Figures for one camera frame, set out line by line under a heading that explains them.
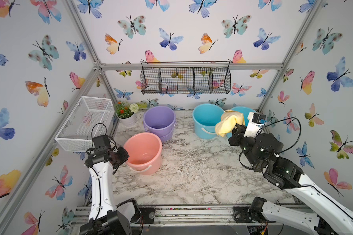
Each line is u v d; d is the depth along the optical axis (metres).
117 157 0.66
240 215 0.73
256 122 0.47
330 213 0.39
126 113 1.00
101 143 0.58
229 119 0.56
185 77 0.98
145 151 0.94
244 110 0.99
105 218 0.38
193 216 0.75
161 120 1.11
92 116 0.91
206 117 0.95
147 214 0.74
